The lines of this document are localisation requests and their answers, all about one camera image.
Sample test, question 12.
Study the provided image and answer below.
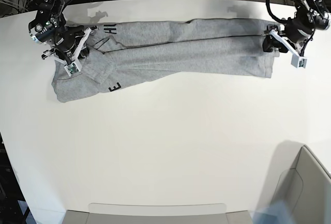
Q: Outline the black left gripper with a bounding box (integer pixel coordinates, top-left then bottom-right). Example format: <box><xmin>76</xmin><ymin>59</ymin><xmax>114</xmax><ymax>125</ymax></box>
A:
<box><xmin>262</xmin><ymin>17</ymin><xmax>314</xmax><ymax>56</ymax></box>

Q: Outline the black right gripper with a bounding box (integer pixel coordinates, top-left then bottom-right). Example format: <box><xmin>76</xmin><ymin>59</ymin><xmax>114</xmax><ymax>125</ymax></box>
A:
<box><xmin>41</xmin><ymin>25</ymin><xmax>97</xmax><ymax>65</ymax></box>

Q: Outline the grey T-shirt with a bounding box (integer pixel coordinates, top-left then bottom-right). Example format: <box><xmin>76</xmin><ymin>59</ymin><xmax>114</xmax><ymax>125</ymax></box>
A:
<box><xmin>52</xmin><ymin>18</ymin><xmax>279</xmax><ymax>102</ymax></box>

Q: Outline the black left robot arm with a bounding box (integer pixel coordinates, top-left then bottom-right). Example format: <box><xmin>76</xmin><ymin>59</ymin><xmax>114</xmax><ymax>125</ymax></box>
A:
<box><xmin>265</xmin><ymin>0</ymin><xmax>330</xmax><ymax>56</ymax></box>

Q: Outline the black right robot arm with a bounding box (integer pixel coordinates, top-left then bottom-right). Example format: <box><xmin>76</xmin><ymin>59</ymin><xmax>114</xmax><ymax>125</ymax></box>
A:
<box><xmin>27</xmin><ymin>0</ymin><xmax>89</xmax><ymax>65</ymax></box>

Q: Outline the grey bin at right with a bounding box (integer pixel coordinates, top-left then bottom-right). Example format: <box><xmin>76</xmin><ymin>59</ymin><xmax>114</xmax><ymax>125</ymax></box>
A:
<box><xmin>268</xmin><ymin>146</ymin><xmax>330</xmax><ymax>223</ymax></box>

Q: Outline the grey tray at bottom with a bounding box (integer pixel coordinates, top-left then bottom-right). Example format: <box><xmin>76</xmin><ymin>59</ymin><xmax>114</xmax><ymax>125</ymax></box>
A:
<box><xmin>63</xmin><ymin>203</ymin><xmax>253</xmax><ymax>223</ymax></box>

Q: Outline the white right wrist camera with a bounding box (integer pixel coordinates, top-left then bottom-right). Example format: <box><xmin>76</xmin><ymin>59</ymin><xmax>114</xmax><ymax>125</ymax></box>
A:
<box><xmin>64</xmin><ymin>61</ymin><xmax>82</xmax><ymax>76</ymax></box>

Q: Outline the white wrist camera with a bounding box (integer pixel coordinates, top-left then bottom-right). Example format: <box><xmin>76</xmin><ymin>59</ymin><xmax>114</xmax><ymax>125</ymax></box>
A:
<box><xmin>64</xmin><ymin>61</ymin><xmax>82</xmax><ymax>76</ymax></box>
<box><xmin>291</xmin><ymin>55</ymin><xmax>307</xmax><ymax>68</ymax></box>

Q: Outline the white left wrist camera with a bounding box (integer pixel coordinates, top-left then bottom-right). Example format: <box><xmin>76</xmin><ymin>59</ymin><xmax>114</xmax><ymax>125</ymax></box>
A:
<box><xmin>291</xmin><ymin>55</ymin><xmax>307</xmax><ymax>68</ymax></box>

